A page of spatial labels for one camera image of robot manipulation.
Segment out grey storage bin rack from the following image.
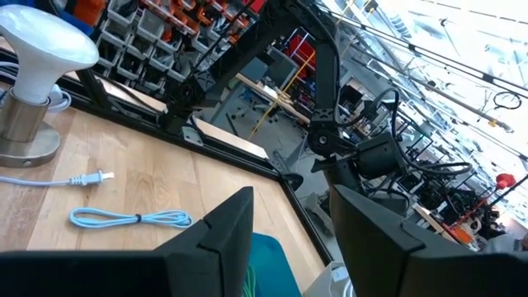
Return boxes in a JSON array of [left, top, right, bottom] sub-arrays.
[[94, 0, 265, 83]]

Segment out white bulb lamp metal base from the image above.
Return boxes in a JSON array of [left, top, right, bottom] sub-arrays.
[[0, 3, 100, 168]]

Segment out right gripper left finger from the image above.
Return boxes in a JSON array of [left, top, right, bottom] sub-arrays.
[[0, 186, 255, 297]]

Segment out grey plastic bin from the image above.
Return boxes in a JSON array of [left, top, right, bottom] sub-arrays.
[[303, 260, 356, 297]]

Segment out teal plastic bin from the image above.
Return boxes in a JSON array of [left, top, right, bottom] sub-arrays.
[[243, 233, 304, 297]]

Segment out person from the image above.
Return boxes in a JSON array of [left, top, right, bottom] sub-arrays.
[[480, 231, 528, 253]]

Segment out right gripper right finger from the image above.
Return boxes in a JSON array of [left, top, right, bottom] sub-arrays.
[[329, 184, 528, 297]]

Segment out red round object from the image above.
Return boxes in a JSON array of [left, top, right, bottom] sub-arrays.
[[496, 172, 516, 190]]

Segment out black hanging cable loop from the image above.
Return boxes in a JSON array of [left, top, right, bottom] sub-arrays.
[[493, 91, 523, 111]]

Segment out small light blue cable bundle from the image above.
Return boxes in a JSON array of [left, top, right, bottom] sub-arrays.
[[68, 207, 194, 230]]

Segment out black table frame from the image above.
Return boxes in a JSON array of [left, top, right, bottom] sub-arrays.
[[0, 0, 335, 265]]

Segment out green cable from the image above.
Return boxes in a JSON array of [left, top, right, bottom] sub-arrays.
[[243, 263, 257, 297]]

